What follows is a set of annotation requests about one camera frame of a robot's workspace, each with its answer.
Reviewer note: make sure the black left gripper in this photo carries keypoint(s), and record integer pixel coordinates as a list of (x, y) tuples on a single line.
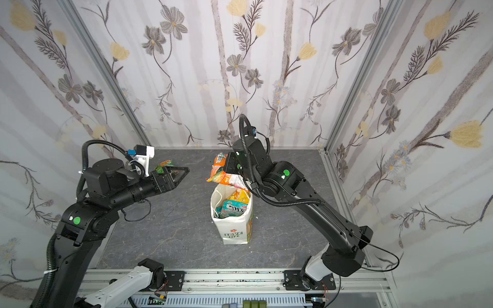
[(165, 181)]

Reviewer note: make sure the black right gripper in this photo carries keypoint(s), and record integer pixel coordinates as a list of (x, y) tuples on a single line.
[(233, 164)]

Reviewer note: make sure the orange pink snack packet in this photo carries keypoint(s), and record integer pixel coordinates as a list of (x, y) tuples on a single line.
[(219, 175)]

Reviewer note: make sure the green snack packet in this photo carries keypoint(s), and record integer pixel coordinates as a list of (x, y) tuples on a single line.
[(161, 167)]

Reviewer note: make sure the white printed paper bag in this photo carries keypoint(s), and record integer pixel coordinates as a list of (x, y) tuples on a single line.
[(232, 230)]

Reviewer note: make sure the yellow orange chips packet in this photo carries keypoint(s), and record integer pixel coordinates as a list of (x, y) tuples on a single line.
[(240, 195)]

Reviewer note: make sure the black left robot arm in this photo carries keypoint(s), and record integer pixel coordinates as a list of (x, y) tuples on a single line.
[(83, 227)]

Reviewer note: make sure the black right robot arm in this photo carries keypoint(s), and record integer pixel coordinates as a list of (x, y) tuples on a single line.
[(281, 184)]

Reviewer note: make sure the teal snack packet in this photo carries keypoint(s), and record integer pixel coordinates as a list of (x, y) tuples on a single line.
[(231, 208)]

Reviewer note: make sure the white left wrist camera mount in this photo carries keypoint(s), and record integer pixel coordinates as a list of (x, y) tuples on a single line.
[(143, 155)]

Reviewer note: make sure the white cable duct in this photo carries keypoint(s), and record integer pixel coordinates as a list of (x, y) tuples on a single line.
[(237, 300)]

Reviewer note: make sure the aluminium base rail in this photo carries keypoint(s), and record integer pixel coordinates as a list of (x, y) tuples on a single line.
[(243, 281)]

